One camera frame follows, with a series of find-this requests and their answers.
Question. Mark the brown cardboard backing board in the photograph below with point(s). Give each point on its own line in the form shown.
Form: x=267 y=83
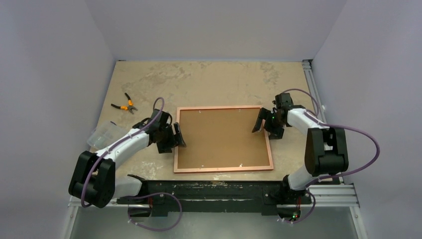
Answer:
x=224 y=138

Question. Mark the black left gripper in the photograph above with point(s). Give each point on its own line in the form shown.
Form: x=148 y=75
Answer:
x=175 y=139

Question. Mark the red wooden picture frame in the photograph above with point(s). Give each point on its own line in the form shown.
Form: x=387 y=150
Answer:
x=176 y=148

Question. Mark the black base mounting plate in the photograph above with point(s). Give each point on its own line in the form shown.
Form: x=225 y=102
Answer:
x=264 y=195

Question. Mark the aluminium rail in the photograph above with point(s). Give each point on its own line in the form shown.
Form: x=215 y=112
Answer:
x=325 y=195
x=307 y=68

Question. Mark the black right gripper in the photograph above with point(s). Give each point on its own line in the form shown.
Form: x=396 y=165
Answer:
x=267 y=121

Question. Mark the aluminium front rail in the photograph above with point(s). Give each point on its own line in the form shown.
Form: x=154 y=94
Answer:
x=325 y=195

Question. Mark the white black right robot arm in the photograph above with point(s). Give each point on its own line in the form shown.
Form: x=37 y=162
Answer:
x=326 y=150

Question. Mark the clear plastic parts box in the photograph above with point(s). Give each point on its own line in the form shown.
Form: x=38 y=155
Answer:
x=105 y=134

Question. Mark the aluminium rail right side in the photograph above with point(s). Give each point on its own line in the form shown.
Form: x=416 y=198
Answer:
x=307 y=68

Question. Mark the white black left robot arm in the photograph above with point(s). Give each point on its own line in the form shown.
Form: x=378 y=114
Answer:
x=94 y=179

